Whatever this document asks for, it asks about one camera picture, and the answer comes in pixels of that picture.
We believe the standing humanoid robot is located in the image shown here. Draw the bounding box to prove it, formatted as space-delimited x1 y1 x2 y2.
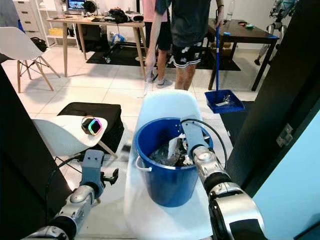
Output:
254 0 301 66

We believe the crumpled clear plastic bag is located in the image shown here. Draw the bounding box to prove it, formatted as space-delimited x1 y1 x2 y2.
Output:
150 137 196 167

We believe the small black bag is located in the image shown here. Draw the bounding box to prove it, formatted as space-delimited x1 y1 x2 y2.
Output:
30 36 48 52

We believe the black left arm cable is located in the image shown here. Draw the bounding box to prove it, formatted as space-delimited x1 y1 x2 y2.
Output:
45 155 88 226

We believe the black floor rug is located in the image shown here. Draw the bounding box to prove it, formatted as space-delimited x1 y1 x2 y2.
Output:
86 42 242 72

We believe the blue plastic bucket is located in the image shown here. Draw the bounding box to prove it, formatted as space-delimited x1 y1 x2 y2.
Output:
134 117 213 208

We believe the person in dark blue shirt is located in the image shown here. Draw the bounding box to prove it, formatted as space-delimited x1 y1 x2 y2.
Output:
155 0 226 92

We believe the person in pink shirt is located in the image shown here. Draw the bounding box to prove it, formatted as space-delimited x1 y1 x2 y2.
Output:
142 0 173 90

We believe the white paper scrap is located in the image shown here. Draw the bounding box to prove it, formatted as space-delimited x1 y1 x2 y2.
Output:
167 134 186 161

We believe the black door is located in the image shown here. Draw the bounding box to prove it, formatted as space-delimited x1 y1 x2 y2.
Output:
225 0 320 198

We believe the blue long-handled dustpan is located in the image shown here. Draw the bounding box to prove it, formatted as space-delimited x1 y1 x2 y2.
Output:
204 25 246 114

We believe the light wooden desk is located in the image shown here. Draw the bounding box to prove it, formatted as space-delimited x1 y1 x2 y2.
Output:
47 15 148 78

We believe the black suitcase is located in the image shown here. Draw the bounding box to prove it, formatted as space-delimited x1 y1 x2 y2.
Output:
57 102 125 153

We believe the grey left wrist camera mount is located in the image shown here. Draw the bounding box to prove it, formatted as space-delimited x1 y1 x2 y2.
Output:
81 149 106 198

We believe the white shell chair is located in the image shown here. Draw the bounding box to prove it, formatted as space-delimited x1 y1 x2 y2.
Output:
32 115 121 171
0 26 61 93
124 90 233 240

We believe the open laptop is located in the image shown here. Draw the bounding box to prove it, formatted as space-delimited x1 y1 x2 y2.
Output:
66 0 87 15

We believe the black cube speaker glowing ring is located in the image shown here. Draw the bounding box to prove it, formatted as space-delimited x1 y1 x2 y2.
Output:
81 116 103 136

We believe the silver door latch plate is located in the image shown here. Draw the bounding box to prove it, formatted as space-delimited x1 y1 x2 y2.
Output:
276 123 295 147

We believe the white drawer unit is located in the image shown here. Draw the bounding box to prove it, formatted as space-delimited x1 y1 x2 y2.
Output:
14 0 41 38

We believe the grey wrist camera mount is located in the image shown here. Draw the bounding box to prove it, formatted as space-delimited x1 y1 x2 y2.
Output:
81 149 106 198
181 119 206 157

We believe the silver boombox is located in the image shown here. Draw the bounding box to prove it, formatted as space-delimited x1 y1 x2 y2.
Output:
125 10 145 22

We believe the dark brown table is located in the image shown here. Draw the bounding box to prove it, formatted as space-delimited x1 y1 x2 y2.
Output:
209 19 280 92

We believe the black camera bag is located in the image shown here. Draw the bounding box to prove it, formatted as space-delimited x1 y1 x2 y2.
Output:
105 7 130 23

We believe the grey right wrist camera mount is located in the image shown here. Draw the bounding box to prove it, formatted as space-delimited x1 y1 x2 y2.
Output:
181 119 206 157

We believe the black desk fan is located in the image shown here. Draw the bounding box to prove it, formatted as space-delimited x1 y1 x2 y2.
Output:
84 0 98 14

